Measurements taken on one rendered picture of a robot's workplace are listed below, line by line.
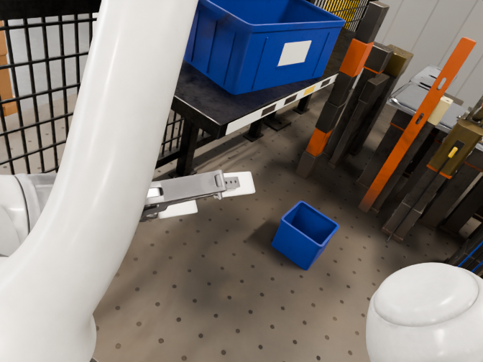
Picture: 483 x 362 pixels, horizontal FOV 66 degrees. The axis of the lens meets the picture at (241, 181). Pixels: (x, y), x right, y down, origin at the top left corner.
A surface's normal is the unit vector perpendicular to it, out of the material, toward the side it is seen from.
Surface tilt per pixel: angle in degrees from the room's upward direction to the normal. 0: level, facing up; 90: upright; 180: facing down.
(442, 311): 38
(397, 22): 90
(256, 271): 0
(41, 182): 12
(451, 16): 90
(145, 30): 45
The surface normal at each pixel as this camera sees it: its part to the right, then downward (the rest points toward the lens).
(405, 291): -0.41, -0.90
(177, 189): 0.28, -0.20
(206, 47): -0.70, 0.30
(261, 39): 0.67, 0.58
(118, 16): -0.20, -0.18
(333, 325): 0.24, -0.75
